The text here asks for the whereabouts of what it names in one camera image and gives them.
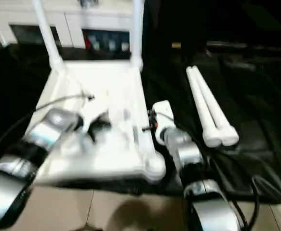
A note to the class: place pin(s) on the white jar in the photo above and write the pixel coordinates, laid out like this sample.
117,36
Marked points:
124,45

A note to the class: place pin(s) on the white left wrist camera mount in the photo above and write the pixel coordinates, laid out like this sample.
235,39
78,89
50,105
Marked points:
83,138

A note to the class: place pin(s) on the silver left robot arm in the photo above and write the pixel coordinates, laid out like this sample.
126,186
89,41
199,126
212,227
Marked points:
51,125

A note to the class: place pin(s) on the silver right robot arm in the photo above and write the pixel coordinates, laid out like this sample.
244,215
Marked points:
186,149

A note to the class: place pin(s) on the small tan box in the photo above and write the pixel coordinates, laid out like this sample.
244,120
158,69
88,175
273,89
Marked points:
176,44

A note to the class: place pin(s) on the black glossy mat cloth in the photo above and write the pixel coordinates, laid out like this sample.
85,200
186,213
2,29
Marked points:
251,101

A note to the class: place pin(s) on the grey rounded object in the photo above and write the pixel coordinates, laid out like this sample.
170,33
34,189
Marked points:
87,228

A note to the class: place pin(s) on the white plastic table top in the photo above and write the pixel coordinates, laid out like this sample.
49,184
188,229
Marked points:
106,79

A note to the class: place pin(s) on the white glass door cabinet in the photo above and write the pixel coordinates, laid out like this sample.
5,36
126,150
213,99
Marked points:
70,16

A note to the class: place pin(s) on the white plastic table leg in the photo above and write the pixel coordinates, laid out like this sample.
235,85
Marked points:
203,103
215,101
46,31
136,31

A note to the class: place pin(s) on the dark patterned bundle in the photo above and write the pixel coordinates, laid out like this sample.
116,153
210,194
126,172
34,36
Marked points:
87,2

